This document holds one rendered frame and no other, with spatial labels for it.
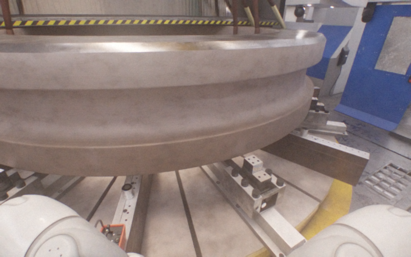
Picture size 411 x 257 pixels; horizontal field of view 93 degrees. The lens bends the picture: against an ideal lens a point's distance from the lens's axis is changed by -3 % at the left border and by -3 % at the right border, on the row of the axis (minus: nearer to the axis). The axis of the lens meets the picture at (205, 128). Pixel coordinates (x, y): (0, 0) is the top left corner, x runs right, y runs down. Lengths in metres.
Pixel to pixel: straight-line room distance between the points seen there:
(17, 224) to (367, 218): 0.69
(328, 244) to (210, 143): 1.23
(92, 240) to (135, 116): 1.17
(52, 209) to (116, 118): 1.10
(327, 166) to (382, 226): 2.22
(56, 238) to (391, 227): 0.61
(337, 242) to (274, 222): 1.46
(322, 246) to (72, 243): 0.42
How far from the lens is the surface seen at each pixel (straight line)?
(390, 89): 5.49
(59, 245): 0.44
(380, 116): 5.62
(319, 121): 3.59
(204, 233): 1.92
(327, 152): 2.66
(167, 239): 1.91
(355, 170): 2.72
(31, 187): 2.29
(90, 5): 4.37
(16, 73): 1.62
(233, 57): 1.41
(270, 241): 1.90
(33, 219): 0.54
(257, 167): 1.80
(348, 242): 0.45
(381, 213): 0.58
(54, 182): 2.55
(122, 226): 1.43
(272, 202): 1.98
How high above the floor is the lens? 1.90
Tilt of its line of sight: 28 degrees down
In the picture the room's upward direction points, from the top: 1 degrees clockwise
